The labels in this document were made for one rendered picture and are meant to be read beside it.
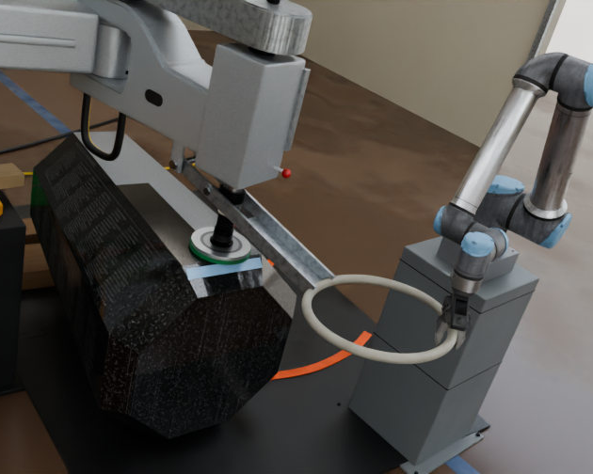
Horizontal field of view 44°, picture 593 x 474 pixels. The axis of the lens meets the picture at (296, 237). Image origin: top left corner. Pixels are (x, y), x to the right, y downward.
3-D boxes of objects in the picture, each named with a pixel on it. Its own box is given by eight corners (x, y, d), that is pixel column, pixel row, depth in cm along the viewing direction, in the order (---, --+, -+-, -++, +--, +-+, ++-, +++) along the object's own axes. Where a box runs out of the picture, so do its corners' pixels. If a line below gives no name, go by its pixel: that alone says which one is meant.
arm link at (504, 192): (479, 207, 289) (495, 167, 281) (519, 227, 281) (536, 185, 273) (463, 216, 278) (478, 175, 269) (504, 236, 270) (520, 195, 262)
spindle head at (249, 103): (157, 155, 251) (178, 25, 231) (200, 145, 268) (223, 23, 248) (235, 198, 235) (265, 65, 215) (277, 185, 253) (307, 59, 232)
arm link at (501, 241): (483, 218, 234) (467, 227, 225) (516, 234, 229) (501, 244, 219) (472, 244, 238) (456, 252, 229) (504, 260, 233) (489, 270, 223)
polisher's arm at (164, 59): (64, 111, 275) (76, -22, 253) (111, 104, 293) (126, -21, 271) (207, 193, 243) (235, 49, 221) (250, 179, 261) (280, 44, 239)
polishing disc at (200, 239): (229, 227, 274) (230, 224, 273) (261, 256, 260) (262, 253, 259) (180, 233, 260) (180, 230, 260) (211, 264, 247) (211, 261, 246)
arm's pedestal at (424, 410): (401, 372, 359) (459, 222, 320) (483, 438, 330) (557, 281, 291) (331, 405, 325) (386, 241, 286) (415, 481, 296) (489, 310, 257)
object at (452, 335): (269, 313, 221) (270, 305, 220) (353, 266, 259) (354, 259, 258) (410, 387, 198) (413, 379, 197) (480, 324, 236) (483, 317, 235)
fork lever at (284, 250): (163, 164, 253) (168, 152, 250) (200, 154, 268) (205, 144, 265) (301, 301, 232) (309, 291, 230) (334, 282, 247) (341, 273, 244)
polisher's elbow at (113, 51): (90, 78, 258) (97, 23, 249) (75, 60, 272) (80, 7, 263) (142, 81, 269) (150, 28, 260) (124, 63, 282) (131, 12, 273)
